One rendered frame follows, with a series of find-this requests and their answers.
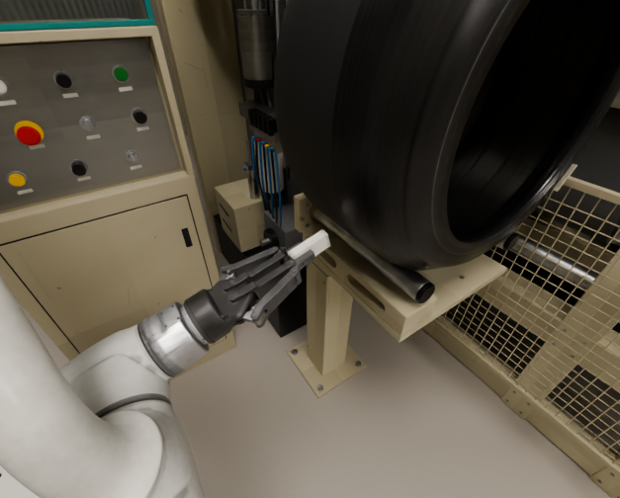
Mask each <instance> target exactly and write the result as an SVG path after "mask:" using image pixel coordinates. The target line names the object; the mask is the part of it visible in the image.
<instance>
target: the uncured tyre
mask: <svg viewBox="0 0 620 498"><path fill-rule="evenodd" d="M619 91H620V0H288V1H287V5H286V8H285V12H284V16H283V20H282V24H281V29H280V34H279V39H278V45H277V52H276V60H275V73H274V104H275V116H276V124H277V130H278V134H279V138H280V142H281V146H282V149H283V153H284V156H285V158H286V161H287V163H288V166H289V168H290V170H291V172H292V174H293V176H294V177H295V179H296V181H297V183H298V184H299V186H300V188H301V190H302V191H303V193H304V194H305V195H306V197H307V198H308V199H309V201H310V202H311V203H312V204H313V205H314V206H315V207H316V208H317V209H319V210H320V211H321V212H322V213H324V214H325V215H326V216H328V217H329V218H330V219H331V220H333V221H334V222H335V223H337V224H338V225H339V226H340V227H342V228H343V229H344V230H346V231H347V232H348V233H349V234H351V235H352V236H353V237H355V238H356V239H357V240H358V241H360V242H361V243H362V244H364V245H365V246H366V247H367V248H369V249H370V250H371V251H373V252H374V253H375V254H376V255H378V256H379V257H381V258H382V259H384V260H386V261H388V262H390V263H393V264H396V265H398V266H401V267H404V268H407V269H410V270H415V271H424V270H432V269H438V268H445V267H452V266H457V265H461V264H464V263H467V262H469V261H472V260H474V259H476V258H478V257H479V256H481V255H483V254H484V253H485V252H487V251H488V250H490V249H491V248H493V247H494V246H495V245H497V244H498V243H499V242H501V241H502V240H503V239H504V238H505V237H507V236H508V235H509V234H510V233H511V232H512V231H513V230H515V229H516V228H517V227H518V226H519V225H520V224H521V223H522V222H523V221H524V220H525V219H526V218H527V217H528V216H529V215H530V214H531V213H532V212H533V211H534V210H535V209H536V208H537V206H538V205H539V204H540V203H541V202H542V201H544V200H545V198H546V197H547V196H548V195H549V194H550V193H551V191H552V190H553V189H554V188H555V187H556V185H557V184H558V183H559V182H560V180H561V179H562V178H563V176H564V175H565V174H566V173H567V171H568V170H569V169H570V167H571V166H572V164H573V163H574V162H575V160H576V159H577V157H578V156H579V154H580V153H581V152H582V150H583V149H584V147H585V146H586V144H587V143H588V141H589V140H590V138H591V137H592V135H593V134H594V132H595V131H596V129H597V127H598V126H599V124H600V123H601V121H602V119H603V118H604V116H605V115H606V113H607V111H608V110H609V108H610V106H611V105H612V103H613V101H614V99H615V98H616V96H617V94H618V92H619Z"/></svg>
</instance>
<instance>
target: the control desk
mask: <svg viewBox="0 0 620 498"><path fill-rule="evenodd" d="M0 273H1V274H2V276H3V278H4V279H5V281H6V283H7V284H8V286H9V288H10V289H11V291H12V293H13V294H14V296H15V298H16V299H17V301H18V302H19V303H21V304H22V306H23V307H24V308H25V309H26V310H27V311H28V313H29V314H30V315H31V316H32V317H33V318H34V320H35V321H36V322H37V323H38V324H39V325H40V327H41V328H42V329H43V331H44V332H45V334H46V335H47V336H48V337H49V338H50V339H51V341H52V342H53V343H54V344H55V345H56V346H57V348H58V349H59V350H60V351H61V352H62V353H63V355H64V356H65V357H66V358H67V359H68V360H69V361H71V360H72V359H73V358H75V357H76V356H78V355H79V354H81V353H82V352H83V351H85V350H87V349H88V348H90V347H91V346H93V345H94V344H96V343H98V342H99V341H101V340H103V339H104V338H106V337H108V336H110V335H112V334H114V333H116V332H118V331H121V330H125V329H128V328H130V327H133V326H135V325H137V324H138V323H140V322H141V321H142V320H143V319H145V318H146V317H149V316H151V315H152V314H154V313H156V312H157V311H159V310H160V309H162V308H164V307H165V306H167V305H168V304H170V303H172V302H173V301H177V302H180V303H181V304H182V305H183V306H184V301H185V300H186V299H187V298H189V297H190V296H192V295H193V294H195V293H197V292H198V291H200V290H203V289H205V290H210V289H211V288H212V287H213V286H214V285H215V284H216V283H217V282H218V281H220V280H221V279H220V275H219V271H218V267H217V263H216V259H215V255H214V251H213V247H212V243H211V239H210V235H209V231H208V228H207V224H206V220H205V216H204V212H203V208H202V203H201V199H200V195H199V191H198V187H197V183H196V179H195V175H194V170H193V166H192V162H191V158H190V154H189V150H188V146H187V142H186V138H185V134H184V130H183V127H182V123H181V119H180V115H179V111H178V107H177V103H176V99H175V94H174V90H173V86H172V82H171V78H170V74H169V70H168V66H167V62H166V58H165V54H164V50H163V46H162V42H161V38H160V34H159V30H158V27H157V26H153V25H151V26H126V27H102V28H76V29H51V30H25V31H1V32H0Z"/></svg>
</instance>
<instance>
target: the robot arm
mask: <svg viewBox="0 0 620 498"><path fill-rule="evenodd" d="M329 246H330V242H329V238H328V234H327V233H326V232H325V231H324V230H321V231H320V232H318V233H316V234H315V235H313V236H312V237H310V238H309V239H307V240H306V241H304V242H303V241H301V242H299V243H297V244H296V245H294V246H293V247H291V248H289V249H288V250H286V248H285V247H281V248H280V249H281V250H279V249H278V247H276V246H275V247H272V248H270V249H267V250H265V251H263V252H260V253H258V254H256V255H253V256H251V257H249V258H246V259H244V260H242V261H239V262H237V263H234V264H230V265H224V266H221V267H220V271H221V280H220V281H218V282H217V283H216V284H215V285H214V286H213V287H212V288H211V289H210V290H205V289H203V290H200V291H198V292H197V293H195V294H193V295H192V296H190V297H189V298H187V299H186V300H185V301H184V306H183V305H182V304H181V303H180V302H177V301H173V302H172V303H170V304H168V305H167V306H165V307H164V308H162V309H160V310H159V311H157V312H156V313H154V314H152V315H151V316H149V317H146V318H145V319H143V320H142V321H141V322H140V323H138V324H137V325H135V326H133V327H130V328H128V329H125V330H121V331H118V332H116V333H114V334H112V335H110V336H108V337H106V338H104V339H103V340H101V341H99V342H98V343H96V344H94V345H93V346H91V347H90V348H88V349H87V350H85V351H83V352H82V353H81V354H79V355H78V356H76V357H75V358H73V359H72V360H71V361H69V362H68V363H67V364H65V365H64V366H63V367H62V368H61V369H59V368H58V367H57V365H56V363H55V362H54V360H53V358H52V357H51V355H50V353H49V352H48V350H47V349H46V347H45V345H44V343H43V341H42V340H41V338H40V336H39V335H38V333H37V331H36V330H35V328H34V326H33V325H32V323H31V321H30V320H29V318H28V316H27V315H26V313H25V311H24V310H23V308H22V306H21V305H20V303H19V302H18V301H17V299H16V298H15V296H14V294H13V293H12V291H11V289H10V288H9V286H8V284H7V283H6V281H5V279H4V278H3V276H2V274H1V273H0V465H1V466H2V467H3V468H4V469H5V470H6V471H7V472H8V473H9V474H10V475H11V476H12V477H14V478H15V479H16V480H17V481H18V482H20V483H21V484H22V485H23V486H24V487H26V488H27V489H29V490H30V491H31V492H33V493H34V494H36V495H37V496H39V497H40V498H204V495H203V490H202V486H201V482H200V478H199V474H198V471H197V468H196V465H195V462H194V458H193V455H192V452H191V449H190V447H189V444H188V441H187V439H186V436H185V433H184V431H183V428H182V426H181V424H180V422H179V421H178V419H177V417H176V415H175V413H174V410H173V408H172V405H171V400H170V383H169V380H171V379H172V378H173V377H174V376H176V375H177V374H180V373H181V372H183V371H184V370H185V369H186V368H188V367H189V366H191V365H192V364H194V363H195V362H197V361H198V360H199V359H200V358H202V357H203V356H205V355H206V354H207V353H208V352H209V349H210V348H209V345H208V343H210V344H214V343H215V342H216V341H218V340H219V339H221V338H222V337H223V336H225V335H226V334H228V333H229V332H230V331H231V328H232V327H233V326H235V325H238V324H242V323H244V322H245V321H247V322H251V323H254V324H255V325H256V326H257V327H258V328H261V327H263V326H264V324H265V322H266V320H267V318H268V316H269V314H270V313H271V312H272V311H273V310H274V309H275V308H276V307H277V306H278V305H279V304H280V303H281V302H282V301H283V300H284V299H285V298H286V297H287V296H288V295H289V294H290V293H291V292H292V291H293V290H294V289H295V288H296V287H297V286H298V285H299V284H300V283H301V282H302V278H301V273H300V270H301V269H302V268H303V267H304V266H306V265H307V264H309V263H310V262H312V261H313V260H314V259H315V256H316V255H317V254H319V253H320V252H322V251H323V250H325V249H326V248H328V247H329ZM272 255H273V256H272ZM255 304H256V306H254V305H255Z"/></svg>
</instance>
